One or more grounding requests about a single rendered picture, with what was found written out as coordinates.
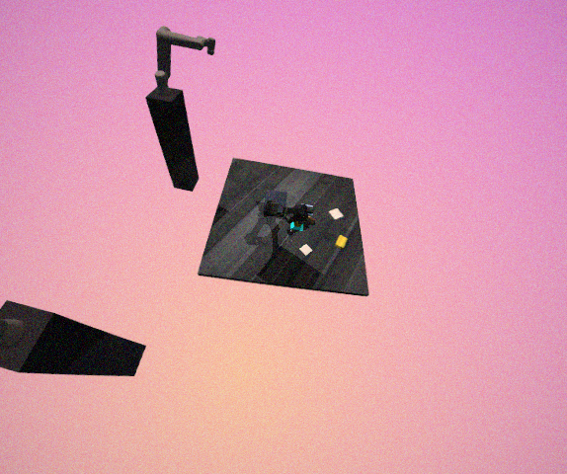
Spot yellow flat bar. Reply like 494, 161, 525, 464
335, 235, 347, 250

